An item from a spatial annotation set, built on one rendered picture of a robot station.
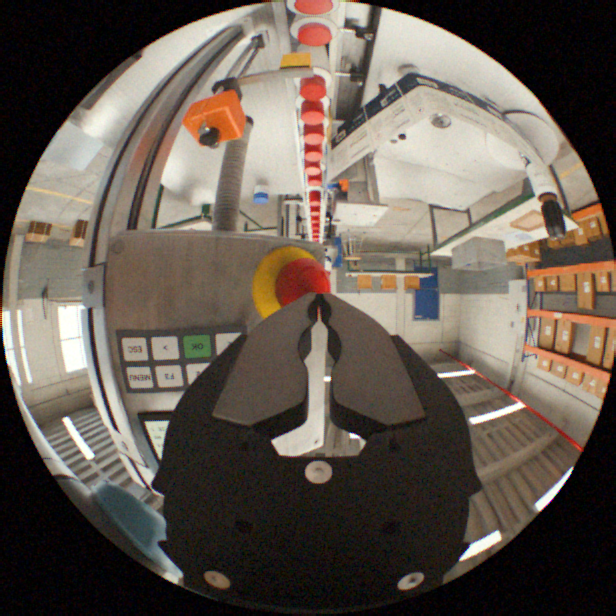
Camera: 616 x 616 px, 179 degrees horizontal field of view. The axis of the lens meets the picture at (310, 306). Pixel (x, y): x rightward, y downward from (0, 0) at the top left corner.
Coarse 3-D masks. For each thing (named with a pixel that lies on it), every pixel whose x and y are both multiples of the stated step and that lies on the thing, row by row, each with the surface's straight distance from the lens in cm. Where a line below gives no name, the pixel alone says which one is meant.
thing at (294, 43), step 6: (288, 12) 46; (288, 18) 46; (294, 18) 46; (288, 24) 46; (294, 42) 48; (300, 42) 48; (294, 48) 48; (330, 102) 57; (324, 174) 85; (324, 180) 89; (324, 186) 94; (306, 192) 98; (324, 192) 99
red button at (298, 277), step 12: (288, 264) 14; (300, 264) 13; (312, 264) 14; (288, 276) 13; (300, 276) 13; (312, 276) 13; (324, 276) 14; (276, 288) 13; (288, 288) 13; (300, 288) 13; (312, 288) 13; (324, 288) 14; (288, 300) 13
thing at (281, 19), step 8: (280, 0) 37; (280, 8) 37; (280, 16) 38; (280, 24) 38; (280, 32) 38; (288, 32) 39; (288, 40) 39; (288, 48) 39; (288, 80) 43; (288, 88) 44
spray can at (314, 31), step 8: (296, 16) 37; (304, 16) 31; (312, 16) 30; (320, 16) 31; (328, 16) 35; (296, 24) 29; (304, 24) 28; (312, 24) 27; (320, 24) 28; (328, 24) 29; (296, 32) 29; (304, 32) 25; (312, 32) 25; (320, 32) 26; (328, 32) 26; (336, 32) 30; (304, 40) 26; (312, 40) 26; (320, 40) 26; (328, 40) 26
